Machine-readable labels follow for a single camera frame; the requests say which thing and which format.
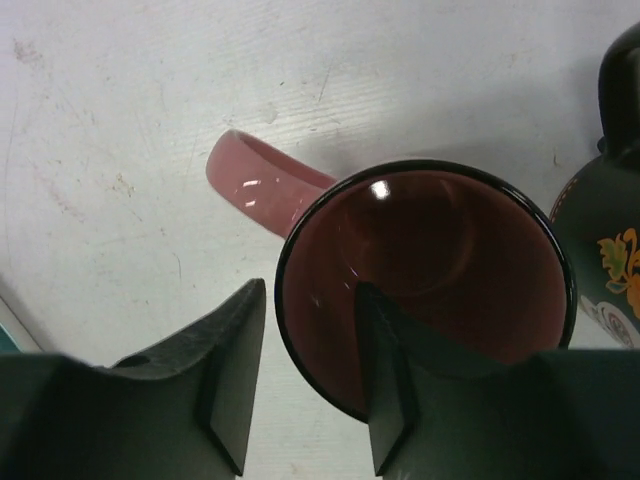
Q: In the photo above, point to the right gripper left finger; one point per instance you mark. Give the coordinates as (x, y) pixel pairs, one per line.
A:
(180, 409)

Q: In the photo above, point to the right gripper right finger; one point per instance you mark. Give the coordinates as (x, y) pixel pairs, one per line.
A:
(440, 411)

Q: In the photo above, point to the pink mug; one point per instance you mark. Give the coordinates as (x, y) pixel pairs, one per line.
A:
(455, 247)

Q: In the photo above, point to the black gold-rimmed mug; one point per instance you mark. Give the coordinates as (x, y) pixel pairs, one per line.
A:
(596, 216)

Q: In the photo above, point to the green floral tray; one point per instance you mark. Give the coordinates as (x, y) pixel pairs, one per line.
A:
(13, 336)

